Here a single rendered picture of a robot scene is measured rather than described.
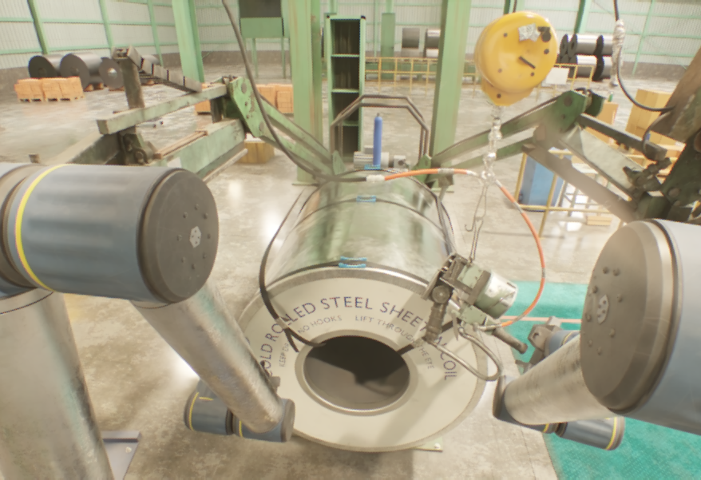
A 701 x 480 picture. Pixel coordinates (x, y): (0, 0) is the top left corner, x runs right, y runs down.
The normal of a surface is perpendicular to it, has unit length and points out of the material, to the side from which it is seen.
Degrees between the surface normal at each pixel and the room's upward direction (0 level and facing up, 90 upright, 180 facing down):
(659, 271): 51
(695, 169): 90
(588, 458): 0
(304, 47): 90
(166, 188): 44
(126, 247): 72
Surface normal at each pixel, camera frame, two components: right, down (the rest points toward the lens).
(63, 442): 0.87, 0.18
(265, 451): 0.00, -0.88
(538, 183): -0.11, 0.51
